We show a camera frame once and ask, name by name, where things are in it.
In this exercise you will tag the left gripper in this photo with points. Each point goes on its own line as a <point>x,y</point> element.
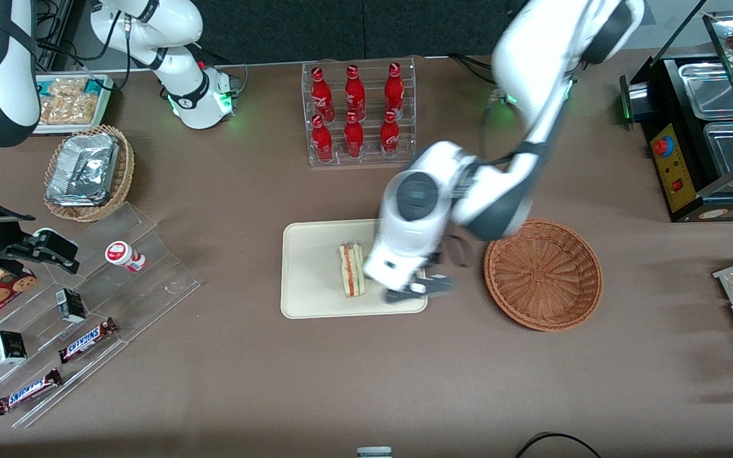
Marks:
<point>434,258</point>

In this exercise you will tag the triangle sandwich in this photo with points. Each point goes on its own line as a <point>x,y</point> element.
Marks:
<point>352,270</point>

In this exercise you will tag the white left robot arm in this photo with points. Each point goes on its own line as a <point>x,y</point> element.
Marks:
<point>532,63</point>

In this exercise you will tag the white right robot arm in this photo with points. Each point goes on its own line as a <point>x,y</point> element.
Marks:
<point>182,95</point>

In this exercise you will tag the light wicker basket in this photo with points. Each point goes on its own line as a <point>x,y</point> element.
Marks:
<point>121,172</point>

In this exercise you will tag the cream plastic tray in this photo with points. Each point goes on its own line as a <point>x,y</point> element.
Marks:
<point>315,273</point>

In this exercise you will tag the brown wicker basket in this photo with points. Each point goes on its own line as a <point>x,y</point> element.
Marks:
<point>543,277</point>

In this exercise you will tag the small black carton box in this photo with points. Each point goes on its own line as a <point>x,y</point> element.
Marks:
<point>9,346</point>
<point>70,305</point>

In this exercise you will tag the red capped small bottle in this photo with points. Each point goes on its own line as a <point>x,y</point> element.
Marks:
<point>121,254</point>

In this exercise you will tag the silver foil packet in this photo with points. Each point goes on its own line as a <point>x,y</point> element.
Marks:
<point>83,168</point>

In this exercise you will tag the Snickers chocolate bar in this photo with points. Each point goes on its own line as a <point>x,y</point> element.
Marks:
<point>28,391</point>
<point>88,340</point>

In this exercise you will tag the clear acrylic stepped stand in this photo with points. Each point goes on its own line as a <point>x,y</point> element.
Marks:
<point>150,286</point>

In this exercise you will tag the clear acrylic bottle rack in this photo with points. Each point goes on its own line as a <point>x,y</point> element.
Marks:
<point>360,156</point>

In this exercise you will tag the red cola bottle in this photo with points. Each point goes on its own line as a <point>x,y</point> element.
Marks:
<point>321,92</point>
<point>354,137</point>
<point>354,89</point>
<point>394,88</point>
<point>322,140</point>
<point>390,135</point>

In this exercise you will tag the white snack container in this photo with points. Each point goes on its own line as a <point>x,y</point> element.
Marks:
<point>104,95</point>

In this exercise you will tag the grey white object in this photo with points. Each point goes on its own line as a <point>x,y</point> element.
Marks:
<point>374,453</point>

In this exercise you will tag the black food warmer appliance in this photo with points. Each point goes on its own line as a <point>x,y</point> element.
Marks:
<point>678,184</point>

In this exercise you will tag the red emergency button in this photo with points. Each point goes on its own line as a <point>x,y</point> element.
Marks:
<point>662,146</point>

